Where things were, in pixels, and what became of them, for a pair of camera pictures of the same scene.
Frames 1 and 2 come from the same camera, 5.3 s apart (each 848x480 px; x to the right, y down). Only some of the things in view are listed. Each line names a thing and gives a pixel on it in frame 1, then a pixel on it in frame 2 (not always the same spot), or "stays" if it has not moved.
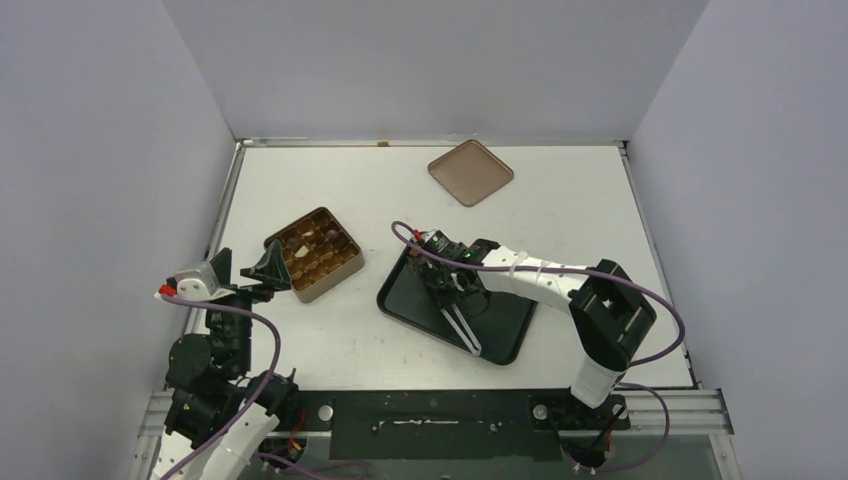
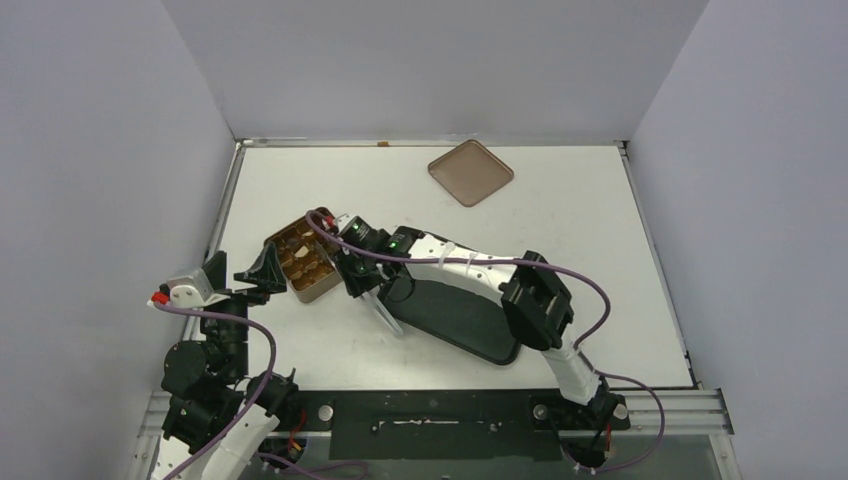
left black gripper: x=270 y=269 stays
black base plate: x=448 y=424 stays
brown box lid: x=471 y=172 stays
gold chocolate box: x=317 y=253 stays
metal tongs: x=470 y=332 -> x=385 y=313
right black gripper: x=448 y=283 -> x=361 y=277
